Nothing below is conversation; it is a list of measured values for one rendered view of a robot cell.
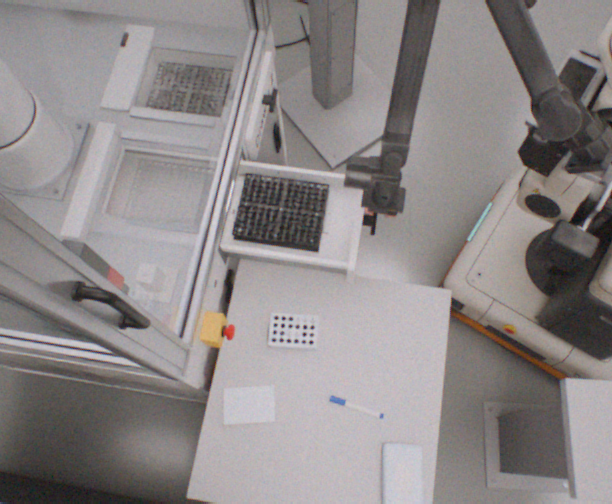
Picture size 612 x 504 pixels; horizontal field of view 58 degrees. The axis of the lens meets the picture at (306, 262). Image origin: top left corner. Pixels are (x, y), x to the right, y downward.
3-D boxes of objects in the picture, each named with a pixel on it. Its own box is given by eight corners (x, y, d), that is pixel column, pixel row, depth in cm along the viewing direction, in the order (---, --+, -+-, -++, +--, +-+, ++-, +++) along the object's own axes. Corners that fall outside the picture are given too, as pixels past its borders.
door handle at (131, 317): (157, 319, 87) (112, 284, 69) (153, 336, 86) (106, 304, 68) (127, 315, 87) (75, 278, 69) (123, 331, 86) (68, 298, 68)
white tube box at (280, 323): (319, 319, 147) (318, 315, 143) (316, 350, 144) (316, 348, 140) (272, 316, 147) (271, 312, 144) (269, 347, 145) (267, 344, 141)
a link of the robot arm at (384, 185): (401, 186, 121) (404, 163, 123) (370, 182, 121) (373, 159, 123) (397, 200, 127) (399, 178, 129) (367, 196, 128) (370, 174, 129)
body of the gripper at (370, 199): (363, 184, 136) (366, 169, 129) (405, 191, 135) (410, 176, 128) (360, 208, 133) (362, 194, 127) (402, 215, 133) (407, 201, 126)
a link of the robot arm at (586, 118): (598, 127, 107) (591, 115, 111) (572, 89, 103) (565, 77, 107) (553, 154, 112) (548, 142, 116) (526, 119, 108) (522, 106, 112)
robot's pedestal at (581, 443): (563, 406, 209) (685, 380, 138) (570, 493, 200) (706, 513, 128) (482, 402, 211) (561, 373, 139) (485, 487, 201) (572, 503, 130)
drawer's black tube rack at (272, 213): (329, 195, 150) (329, 184, 144) (318, 255, 144) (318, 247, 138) (249, 184, 152) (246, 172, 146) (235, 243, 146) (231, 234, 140)
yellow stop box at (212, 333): (231, 320, 139) (226, 313, 132) (224, 348, 137) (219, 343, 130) (211, 317, 140) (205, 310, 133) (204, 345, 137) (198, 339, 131)
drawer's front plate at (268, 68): (275, 76, 166) (271, 50, 155) (256, 161, 156) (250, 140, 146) (269, 75, 166) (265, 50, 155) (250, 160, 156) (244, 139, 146)
